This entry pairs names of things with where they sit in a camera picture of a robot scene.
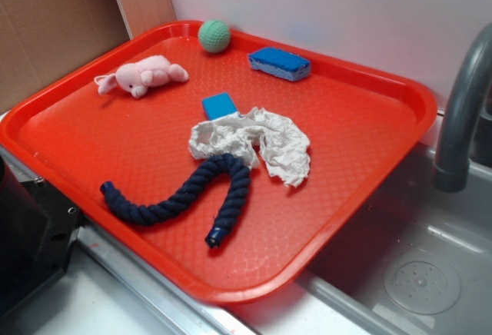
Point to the grey plastic sink basin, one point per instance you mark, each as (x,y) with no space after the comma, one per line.
(412,259)

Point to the small blue block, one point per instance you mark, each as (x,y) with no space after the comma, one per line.
(217,106)

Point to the grey toy faucet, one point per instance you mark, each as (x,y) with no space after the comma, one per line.
(465,133)

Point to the brown cardboard panel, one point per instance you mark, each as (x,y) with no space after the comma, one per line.
(43,40)

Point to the green knitted ball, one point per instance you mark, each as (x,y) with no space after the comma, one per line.
(214,36)

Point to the crumpled white paper towel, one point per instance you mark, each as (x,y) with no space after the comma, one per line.
(259,135)

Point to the pink plush bunny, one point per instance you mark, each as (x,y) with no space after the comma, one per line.
(137,77)

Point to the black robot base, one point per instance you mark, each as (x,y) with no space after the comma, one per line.
(39,225)

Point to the blue sponge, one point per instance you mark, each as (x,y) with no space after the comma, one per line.
(280,63)

